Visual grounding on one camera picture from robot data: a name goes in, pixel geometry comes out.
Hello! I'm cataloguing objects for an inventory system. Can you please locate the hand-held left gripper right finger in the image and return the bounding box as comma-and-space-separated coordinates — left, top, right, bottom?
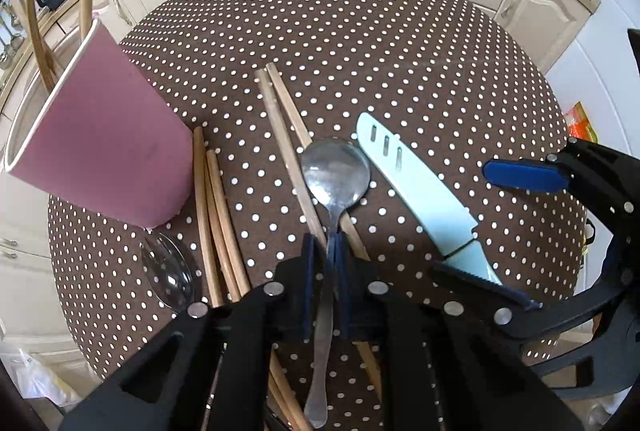
327, 231, 586, 431

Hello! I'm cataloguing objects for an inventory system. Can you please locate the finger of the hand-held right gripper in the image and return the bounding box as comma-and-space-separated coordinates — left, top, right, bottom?
482, 138, 640, 232
432, 261, 636, 343

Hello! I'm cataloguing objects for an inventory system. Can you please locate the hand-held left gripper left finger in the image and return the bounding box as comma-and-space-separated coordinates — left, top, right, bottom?
60, 233, 331, 431

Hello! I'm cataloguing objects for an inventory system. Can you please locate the light blue knife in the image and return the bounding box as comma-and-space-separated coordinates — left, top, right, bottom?
356, 112, 503, 287

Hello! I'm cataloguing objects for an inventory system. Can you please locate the metal spoon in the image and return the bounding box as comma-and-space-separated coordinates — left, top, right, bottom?
140, 231, 197, 312
300, 137, 372, 429

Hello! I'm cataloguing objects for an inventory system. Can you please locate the bunch of wooden chopsticks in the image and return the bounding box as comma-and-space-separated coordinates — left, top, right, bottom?
22, 0, 386, 431

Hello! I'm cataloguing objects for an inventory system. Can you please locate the pink cup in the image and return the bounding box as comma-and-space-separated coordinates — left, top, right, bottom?
4, 18, 195, 232

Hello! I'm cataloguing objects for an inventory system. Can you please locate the orange package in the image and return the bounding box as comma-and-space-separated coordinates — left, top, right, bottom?
564, 101, 598, 143

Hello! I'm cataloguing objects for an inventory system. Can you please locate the brown polka dot tablecloth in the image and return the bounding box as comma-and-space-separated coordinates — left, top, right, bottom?
47, 0, 588, 431

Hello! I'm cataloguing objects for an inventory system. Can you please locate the white plastic bag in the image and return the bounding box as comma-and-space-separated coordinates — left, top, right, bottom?
0, 346, 81, 414

